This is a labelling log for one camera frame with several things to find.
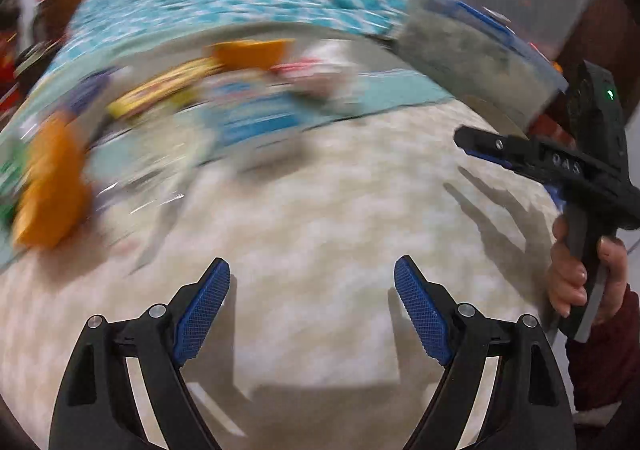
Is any purple packet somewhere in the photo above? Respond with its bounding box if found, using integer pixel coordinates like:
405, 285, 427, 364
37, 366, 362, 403
65, 70, 118, 115

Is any green packet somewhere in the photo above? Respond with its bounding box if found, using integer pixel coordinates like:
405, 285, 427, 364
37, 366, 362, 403
0, 140, 31, 225

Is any zigzag patterned bed sheet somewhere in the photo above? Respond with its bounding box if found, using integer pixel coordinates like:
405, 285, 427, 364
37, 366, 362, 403
0, 24, 566, 450

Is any blue white packet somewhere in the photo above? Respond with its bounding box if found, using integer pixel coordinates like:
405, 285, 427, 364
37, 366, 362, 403
200, 72, 311, 165

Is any yellow snack packet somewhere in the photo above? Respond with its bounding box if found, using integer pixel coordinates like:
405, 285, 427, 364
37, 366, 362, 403
107, 57, 226, 121

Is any clear plastic wrapper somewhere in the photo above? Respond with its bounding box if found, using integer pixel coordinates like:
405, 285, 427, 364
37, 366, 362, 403
90, 120, 211, 231

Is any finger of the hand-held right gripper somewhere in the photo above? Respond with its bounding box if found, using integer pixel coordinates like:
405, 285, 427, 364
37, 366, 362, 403
454, 126, 538, 171

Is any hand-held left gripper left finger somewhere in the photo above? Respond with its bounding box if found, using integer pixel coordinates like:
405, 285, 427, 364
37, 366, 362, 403
48, 257, 232, 450

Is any person's right hand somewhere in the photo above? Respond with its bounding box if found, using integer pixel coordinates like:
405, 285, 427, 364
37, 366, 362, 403
546, 217, 630, 325

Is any clear storage box blue handle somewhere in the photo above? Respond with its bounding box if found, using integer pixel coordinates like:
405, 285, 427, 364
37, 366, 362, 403
395, 0, 571, 131

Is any orange snack packet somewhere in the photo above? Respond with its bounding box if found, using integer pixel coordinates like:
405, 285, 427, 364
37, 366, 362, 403
210, 40, 296, 73
12, 112, 93, 251

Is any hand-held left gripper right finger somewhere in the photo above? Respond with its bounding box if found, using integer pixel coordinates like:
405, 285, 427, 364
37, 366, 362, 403
393, 255, 576, 450

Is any person's right forearm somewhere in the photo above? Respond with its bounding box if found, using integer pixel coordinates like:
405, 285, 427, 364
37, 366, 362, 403
565, 285, 640, 413

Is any red white packet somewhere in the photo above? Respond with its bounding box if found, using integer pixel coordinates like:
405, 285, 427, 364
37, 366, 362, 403
270, 42, 371, 115

